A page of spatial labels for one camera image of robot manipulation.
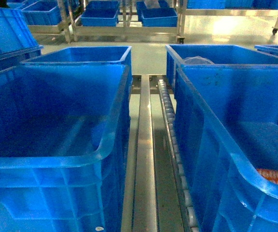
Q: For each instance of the stainless steel shelf rack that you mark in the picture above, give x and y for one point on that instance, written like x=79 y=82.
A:
x=151 y=202

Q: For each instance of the blue bin rear left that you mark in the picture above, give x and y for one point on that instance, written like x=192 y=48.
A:
x=80 y=60

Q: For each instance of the blue bin rear right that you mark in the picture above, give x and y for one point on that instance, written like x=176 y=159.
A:
x=179 y=55

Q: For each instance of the large blue bin front left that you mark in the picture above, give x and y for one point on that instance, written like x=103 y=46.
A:
x=64 y=134

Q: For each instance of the large blue bin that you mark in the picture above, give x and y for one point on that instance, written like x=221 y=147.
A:
x=227 y=130
x=64 y=134

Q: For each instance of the large blue bin front right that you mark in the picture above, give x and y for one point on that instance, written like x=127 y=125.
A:
x=227 y=130

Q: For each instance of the steel roller rail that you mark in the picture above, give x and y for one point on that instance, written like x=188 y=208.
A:
x=188 y=217

